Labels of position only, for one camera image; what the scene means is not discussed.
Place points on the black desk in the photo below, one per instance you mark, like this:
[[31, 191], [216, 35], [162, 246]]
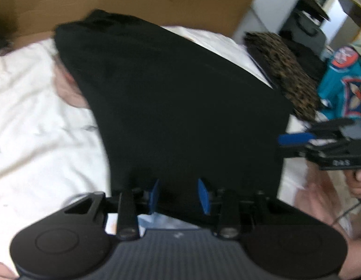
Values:
[[352, 5]]

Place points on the dark grey suitcase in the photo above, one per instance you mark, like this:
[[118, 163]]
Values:
[[305, 29]]

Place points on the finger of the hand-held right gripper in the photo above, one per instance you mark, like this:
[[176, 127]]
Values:
[[294, 152], [294, 139]]

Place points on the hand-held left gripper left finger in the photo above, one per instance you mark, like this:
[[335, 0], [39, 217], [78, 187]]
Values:
[[155, 195]]

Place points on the folded-out cardboard sheet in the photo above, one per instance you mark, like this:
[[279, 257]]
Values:
[[139, 0]]

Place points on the person's right forearm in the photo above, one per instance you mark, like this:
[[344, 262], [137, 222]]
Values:
[[355, 256]]

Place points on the leopard print garment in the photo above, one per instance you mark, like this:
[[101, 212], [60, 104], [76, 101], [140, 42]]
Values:
[[288, 73]]

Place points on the person's right hand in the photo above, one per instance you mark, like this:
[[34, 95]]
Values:
[[359, 188]]

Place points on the bear print bedsheet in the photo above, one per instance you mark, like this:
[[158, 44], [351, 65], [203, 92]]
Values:
[[37, 122]]

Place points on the teal printed jersey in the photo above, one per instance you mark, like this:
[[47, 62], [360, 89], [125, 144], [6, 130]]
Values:
[[340, 87]]

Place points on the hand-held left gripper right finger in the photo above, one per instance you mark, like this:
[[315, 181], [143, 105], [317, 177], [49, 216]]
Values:
[[203, 197]]

